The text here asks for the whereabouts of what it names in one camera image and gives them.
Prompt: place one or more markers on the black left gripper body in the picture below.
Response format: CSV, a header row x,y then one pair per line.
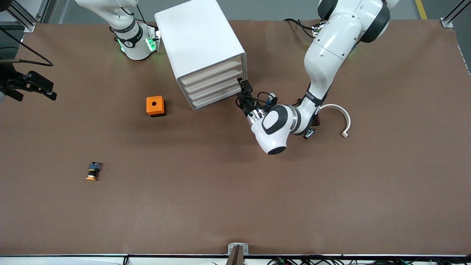
x,y
248,105

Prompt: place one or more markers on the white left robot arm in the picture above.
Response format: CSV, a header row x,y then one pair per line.
x,y
331,40

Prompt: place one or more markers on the white drawer cabinet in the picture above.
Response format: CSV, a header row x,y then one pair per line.
x,y
198,36

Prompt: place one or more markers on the orange capped push button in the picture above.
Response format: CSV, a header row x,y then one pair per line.
x,y
94,171

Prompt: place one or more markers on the small silver blue connector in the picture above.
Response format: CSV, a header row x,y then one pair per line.
x,y
308,134

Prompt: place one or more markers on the brown terminal block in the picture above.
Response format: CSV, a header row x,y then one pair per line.
x,y
317,121

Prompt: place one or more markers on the brown table cover sheet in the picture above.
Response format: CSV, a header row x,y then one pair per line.
x,y
235,202

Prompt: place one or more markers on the aluminium frame post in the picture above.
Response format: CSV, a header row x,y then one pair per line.
x,y
30,27
447,23

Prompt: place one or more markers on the orange button enclosure box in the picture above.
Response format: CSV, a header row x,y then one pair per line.
x,y
151,107

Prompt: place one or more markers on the white curved plastic bracket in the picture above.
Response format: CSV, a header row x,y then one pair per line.
x,y
347,119

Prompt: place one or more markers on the grey metal mounting bracket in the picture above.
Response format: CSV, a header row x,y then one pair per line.
x,y
232,248

